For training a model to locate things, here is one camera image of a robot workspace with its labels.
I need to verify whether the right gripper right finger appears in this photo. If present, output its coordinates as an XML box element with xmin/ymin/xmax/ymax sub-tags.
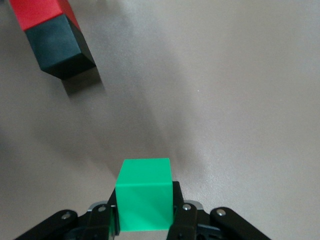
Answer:
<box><xmin>166</xmin><ymin>181</ymin><xmax>272</xmax><ymax>240</ymax></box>

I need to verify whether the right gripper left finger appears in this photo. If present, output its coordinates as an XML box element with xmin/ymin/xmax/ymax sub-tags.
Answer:
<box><xmin>14</xmin><ymin>187</ymin><xmax>118</xmax><ymax>240</ymax></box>

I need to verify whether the green cube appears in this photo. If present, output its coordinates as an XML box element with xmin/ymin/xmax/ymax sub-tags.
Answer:
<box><xmin>114</xmin><ymin>157</ymin><xmax>175</xmax><ymax>232</ymax></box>

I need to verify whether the red cube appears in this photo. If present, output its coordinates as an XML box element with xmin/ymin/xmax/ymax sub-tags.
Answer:
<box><xmin>8</xmin><ymin>0</ymin><xmax>82</xmax><ymax>33</ymax></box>

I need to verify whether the black cube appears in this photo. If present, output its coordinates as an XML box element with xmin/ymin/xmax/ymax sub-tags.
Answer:
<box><xmin>24</xmin><ymin>14</ymin><xmax>97</xmax><ymax>80</ymax></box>

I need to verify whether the brown table mat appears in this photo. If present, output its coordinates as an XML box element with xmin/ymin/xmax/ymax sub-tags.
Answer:
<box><xmin>0</xmin><ymin>0</ymin><xmax>320</xmax><ymax>240</ymax></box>

